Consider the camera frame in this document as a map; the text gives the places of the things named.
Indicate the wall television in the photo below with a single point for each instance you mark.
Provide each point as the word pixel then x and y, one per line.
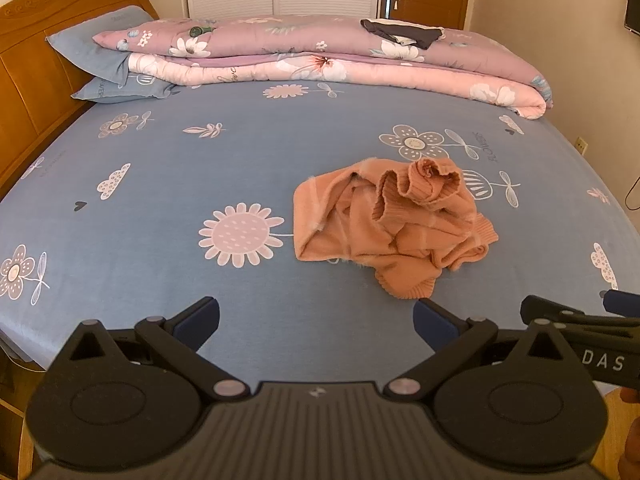
pixel 634 5

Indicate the wall socket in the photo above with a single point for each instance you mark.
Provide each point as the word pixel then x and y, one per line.
pixel 581 146

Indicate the dark folded clothes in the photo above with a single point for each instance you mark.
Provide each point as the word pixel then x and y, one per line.
pixel 425 37

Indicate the wooden headboard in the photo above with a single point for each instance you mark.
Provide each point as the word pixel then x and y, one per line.
pixel 30 85

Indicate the orange striped sweater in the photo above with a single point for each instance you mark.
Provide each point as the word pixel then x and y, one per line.
pixel 350 230

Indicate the pink floral quilt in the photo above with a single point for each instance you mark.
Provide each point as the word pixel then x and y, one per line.
pixel 300 40

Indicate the small green object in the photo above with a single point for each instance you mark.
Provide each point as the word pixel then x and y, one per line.
pixel 200 31

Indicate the bed with blue floral sheet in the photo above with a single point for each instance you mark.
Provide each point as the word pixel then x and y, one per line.
pixel 175 185

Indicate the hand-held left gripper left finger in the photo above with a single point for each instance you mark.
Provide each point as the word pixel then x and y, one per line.
pixel 200 325

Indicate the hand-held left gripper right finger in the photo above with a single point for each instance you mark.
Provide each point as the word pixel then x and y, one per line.
pixel 435 327

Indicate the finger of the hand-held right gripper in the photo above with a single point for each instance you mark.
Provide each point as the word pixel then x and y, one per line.
pixel 622 304
pixel 535 307

